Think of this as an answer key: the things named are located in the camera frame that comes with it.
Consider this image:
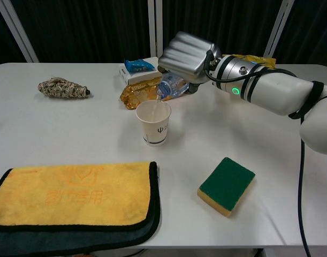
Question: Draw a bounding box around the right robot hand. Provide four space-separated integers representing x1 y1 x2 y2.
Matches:
157 31 223 94

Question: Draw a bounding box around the white cardboard box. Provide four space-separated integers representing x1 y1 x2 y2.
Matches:
119 56 164 86

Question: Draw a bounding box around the green and yellow sponge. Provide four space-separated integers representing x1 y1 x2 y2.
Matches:
197 157 256 217

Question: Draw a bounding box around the white frame post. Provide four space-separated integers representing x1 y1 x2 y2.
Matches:
148 0 164 58
0 0 39 64
264 0 294 62

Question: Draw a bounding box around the gold foil snack package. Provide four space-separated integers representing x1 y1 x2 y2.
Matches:
119 74 164 110

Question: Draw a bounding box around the yellow snack bag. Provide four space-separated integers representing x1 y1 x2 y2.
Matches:
234 54 277 71

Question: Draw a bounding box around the black pleated curtain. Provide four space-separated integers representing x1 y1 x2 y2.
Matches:
0 0 327 67

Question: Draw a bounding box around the blue snack packet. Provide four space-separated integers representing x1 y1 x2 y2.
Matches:
123 58 156 73

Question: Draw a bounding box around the yellow cloth with dark edge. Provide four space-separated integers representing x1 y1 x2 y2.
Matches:
0 160 162 251

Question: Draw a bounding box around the white paper cup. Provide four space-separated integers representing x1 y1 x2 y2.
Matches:
135 100 171 147

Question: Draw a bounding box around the transparent plastic water bottle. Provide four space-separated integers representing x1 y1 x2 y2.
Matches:
155 73 191 102

